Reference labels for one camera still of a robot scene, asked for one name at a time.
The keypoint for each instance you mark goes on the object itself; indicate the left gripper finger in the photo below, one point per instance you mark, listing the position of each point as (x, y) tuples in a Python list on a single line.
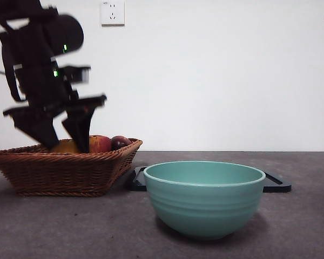
[(82, 126), (37, 126)]

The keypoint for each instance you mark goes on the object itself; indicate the orange-brown kiwi fruit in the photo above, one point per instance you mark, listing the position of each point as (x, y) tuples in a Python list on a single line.
[(66, 147)]

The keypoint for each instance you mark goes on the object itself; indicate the teal ribbed bowl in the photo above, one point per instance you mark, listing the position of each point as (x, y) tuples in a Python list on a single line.
[(205, 207)]

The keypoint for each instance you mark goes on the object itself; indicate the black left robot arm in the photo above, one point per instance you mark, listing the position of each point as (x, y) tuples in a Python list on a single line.
[(35, 59)]

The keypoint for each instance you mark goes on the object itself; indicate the red yellow apple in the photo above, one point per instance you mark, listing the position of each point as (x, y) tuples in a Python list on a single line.
[(100, 144)]

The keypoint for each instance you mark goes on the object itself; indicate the dark red plum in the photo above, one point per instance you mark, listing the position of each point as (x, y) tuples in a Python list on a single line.
[(120, 143)]

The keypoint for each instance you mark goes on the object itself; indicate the brown wicker basket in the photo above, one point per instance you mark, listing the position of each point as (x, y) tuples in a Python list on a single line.
[(59, 172)]

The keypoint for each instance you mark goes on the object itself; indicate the black rectangular tray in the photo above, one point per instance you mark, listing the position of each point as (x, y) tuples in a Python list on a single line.
[(276, 186)]

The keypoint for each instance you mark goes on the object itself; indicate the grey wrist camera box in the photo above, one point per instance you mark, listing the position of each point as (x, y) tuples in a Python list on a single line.
[(79, 74)]

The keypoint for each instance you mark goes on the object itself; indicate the white wall socket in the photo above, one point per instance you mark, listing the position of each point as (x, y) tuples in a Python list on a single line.
[(113, 13)]

